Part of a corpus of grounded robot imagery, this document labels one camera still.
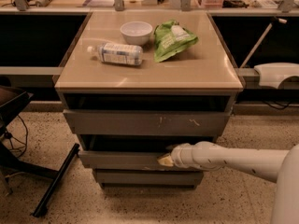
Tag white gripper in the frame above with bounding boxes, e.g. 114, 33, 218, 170
157, 143, 194, 168

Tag grey drawer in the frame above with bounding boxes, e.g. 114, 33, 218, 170
79, 135, 213, 171
93, 169, 204, 187
64, 109, 230, 137

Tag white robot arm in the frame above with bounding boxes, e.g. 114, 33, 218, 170
157, 141, 299, 224

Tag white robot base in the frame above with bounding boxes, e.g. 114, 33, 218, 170
254, 63, 299, 89

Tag grey bottom drawer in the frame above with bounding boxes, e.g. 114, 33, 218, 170
93, 169, 204, 187

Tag grey drawer cabinet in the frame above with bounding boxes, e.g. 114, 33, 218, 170
54, 10, 245, 190

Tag grey top drawer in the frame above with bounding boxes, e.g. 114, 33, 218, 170
64, 109, 230, 137

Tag clear plastic water bottle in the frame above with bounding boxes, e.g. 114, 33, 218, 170
87, 42, 143, 66

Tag green snack bag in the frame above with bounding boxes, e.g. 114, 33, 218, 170
154, 20, 198, 63

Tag white bowl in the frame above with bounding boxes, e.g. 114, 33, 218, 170
121, 21, 153, 46

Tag white rod with black tip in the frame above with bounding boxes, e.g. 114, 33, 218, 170
239, 17, 288, 68

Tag black cables on floor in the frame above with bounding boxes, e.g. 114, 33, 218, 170
2, 114, 30, 159

